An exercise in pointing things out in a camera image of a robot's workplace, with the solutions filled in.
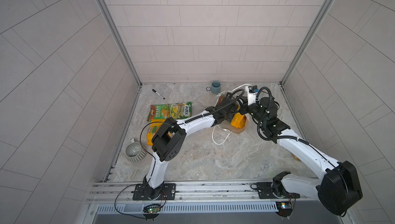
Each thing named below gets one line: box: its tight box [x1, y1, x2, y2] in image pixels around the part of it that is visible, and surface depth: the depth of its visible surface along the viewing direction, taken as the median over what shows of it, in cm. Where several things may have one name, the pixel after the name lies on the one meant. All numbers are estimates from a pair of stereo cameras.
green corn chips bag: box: [146, 103, 171, 123], surface depth 100 cm
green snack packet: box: [169, 101, 193, 120], surface depth 101 cm
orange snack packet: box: [230, 112, 247, 129], surface depth 85 cm
